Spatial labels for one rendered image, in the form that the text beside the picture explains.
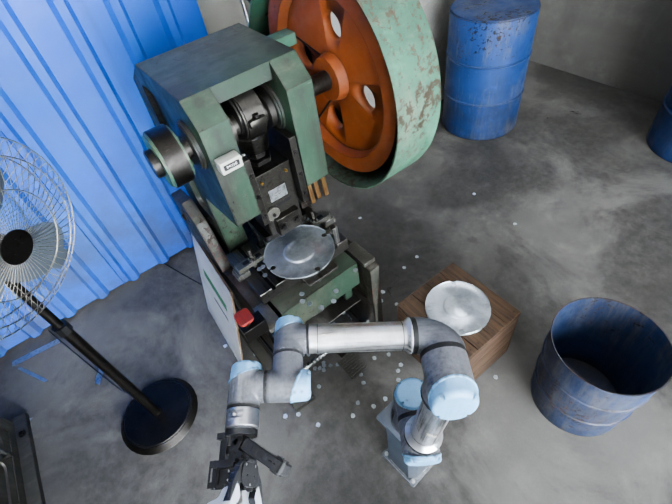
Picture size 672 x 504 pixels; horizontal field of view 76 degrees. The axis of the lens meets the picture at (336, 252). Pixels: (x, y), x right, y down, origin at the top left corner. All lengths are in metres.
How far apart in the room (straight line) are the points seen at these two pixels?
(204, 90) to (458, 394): 1.03
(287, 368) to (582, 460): 1.52
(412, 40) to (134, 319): 2.25
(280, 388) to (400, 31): 0.97
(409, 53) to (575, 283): 1.80
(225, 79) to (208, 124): 0.15
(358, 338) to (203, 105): 0.77
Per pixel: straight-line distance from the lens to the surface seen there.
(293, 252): 1.73
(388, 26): 1.29
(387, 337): 1.11
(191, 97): 1.32
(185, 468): 2.33
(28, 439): 2.80
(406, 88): 1.31
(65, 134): 2.56
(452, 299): 2.06
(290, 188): 1.60
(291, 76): 1.40
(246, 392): 1.04
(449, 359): 1.08
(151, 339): 2.75
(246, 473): 1.02
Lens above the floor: 2.04
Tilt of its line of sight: 48 degrees down
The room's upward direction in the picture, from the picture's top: 11 degrees counter-clockwise
